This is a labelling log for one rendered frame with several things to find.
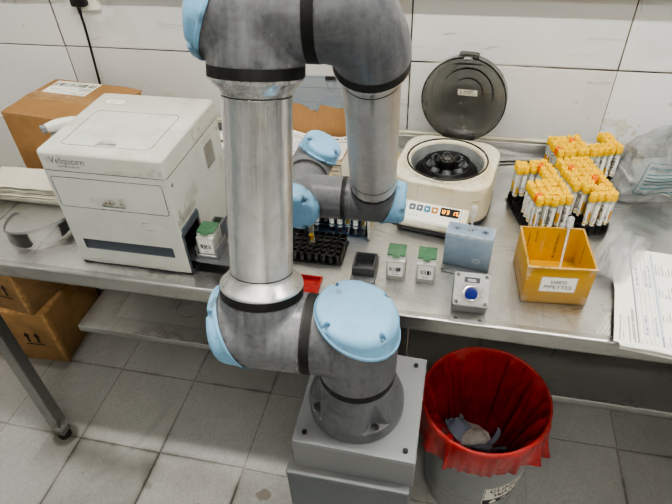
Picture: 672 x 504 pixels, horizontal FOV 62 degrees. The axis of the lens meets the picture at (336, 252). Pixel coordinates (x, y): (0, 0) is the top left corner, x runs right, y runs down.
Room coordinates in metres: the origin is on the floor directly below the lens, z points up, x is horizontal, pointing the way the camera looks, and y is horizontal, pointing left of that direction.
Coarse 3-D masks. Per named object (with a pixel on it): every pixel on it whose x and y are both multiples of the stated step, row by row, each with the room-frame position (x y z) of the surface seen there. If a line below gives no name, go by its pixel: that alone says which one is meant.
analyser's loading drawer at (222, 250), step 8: (192, 240) 1.01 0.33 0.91; (224, 240) 0.98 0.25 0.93; (192, 248) 0.98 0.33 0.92; (216, 248) 0.94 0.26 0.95; (224, 248) 0.97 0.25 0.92; (192, 256) 0.95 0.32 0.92; (200, 256) 0.94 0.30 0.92; (208, 256) 0.94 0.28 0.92; (216, 256) 0.93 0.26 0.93; (224, 256) 0.94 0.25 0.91; (224, 264) 0.92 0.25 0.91
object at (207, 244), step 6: (198, 234) 0.95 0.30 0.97; (210, 234) 0.95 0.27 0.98; (216, 234) 0.96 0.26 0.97; (198, 240) 0.95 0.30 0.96; (204, 240) 0.94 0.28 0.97; (210, 240) 0.94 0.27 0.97; (216, 240) 0.95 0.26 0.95; (198, 246) 0.95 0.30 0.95; (204, 246) 0.94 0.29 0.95; (210, 246) 0.94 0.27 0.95; (216, 246) 0.95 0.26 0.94; (204, 252) 0.94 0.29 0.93; (210, 252) 0.94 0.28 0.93
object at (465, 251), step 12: (456, 228) 0.93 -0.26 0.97; (468, 228) 0.93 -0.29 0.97; (480, 228) 0.92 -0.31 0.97; (456, 240) 0.91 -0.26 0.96; (468, 240) 0.90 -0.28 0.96; (480, 240) 0.89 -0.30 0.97; (492, 240) 0.88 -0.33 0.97; (444, 252) 0.92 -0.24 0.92; (456, 252) 0.91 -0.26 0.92; (468, 252) 0.90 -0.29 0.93; (480, 252) 0.89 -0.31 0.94; (444, 264) 0.91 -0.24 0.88; (456, 264) 0.91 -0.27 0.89; (468, 264) 0.90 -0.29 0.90; (480, 264) 0.89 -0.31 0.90
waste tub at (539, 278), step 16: (528, 240) 0.92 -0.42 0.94; (544, 240) 0.92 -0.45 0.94; (560, 240) 0.91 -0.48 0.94; (576, 240) 0.90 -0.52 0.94; (528, 256) 0.92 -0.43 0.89; (544, 256) 0.91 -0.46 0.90; (560, 256) 0.91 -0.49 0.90; (576, 256) 0.89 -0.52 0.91; (592, 256) 0.82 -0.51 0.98; (528, 272) 0.80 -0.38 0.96; (544, 272) 0.79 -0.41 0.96; (560, 272) 0.79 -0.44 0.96; (576, 272) 0.78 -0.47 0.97; (592, 272) 0.78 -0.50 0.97; (528, 288) 0.80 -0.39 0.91; (544, 288) 0.79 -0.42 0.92; (560, 288) 0.79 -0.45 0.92; (576, 288) 0.78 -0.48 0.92; (576, 304) 0.78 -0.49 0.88
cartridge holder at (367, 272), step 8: (360, 256) 0.94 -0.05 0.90; (368, 256) 0.93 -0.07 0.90; (376, 256) 0.92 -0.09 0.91; (352, 264) 0.90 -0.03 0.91; (360, 264) 0.92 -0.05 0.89; (368, 264) 0.92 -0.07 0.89; (376, 264) 0.92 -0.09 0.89; (352, 272) 0.89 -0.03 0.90; (360, 272) 0.89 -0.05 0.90; (368, 272) 0.88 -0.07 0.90; (376, 272) 0.90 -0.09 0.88; (360, 280) 0.87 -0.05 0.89; (368, 280) 0.87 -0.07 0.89
